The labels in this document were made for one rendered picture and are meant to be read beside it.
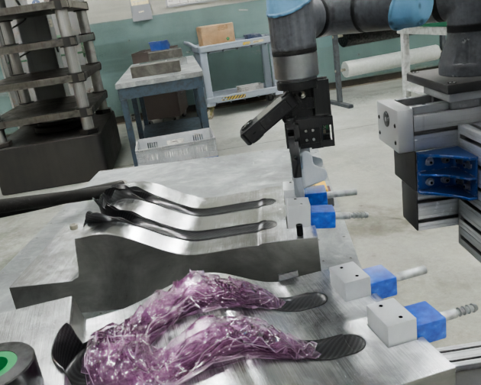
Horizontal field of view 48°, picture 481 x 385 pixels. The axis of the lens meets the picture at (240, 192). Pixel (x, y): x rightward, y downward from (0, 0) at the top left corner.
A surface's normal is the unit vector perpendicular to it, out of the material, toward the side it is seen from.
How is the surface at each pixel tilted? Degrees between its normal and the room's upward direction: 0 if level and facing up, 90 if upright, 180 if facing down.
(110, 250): 90
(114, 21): 90
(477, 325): 0
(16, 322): 0
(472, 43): 72
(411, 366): 0
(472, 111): 90
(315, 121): 90
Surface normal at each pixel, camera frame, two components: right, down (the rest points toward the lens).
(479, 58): -0.35, 0.05
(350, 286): 0.25, 0.28
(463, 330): -0.14, -0.94
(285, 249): -0.04, 0.33
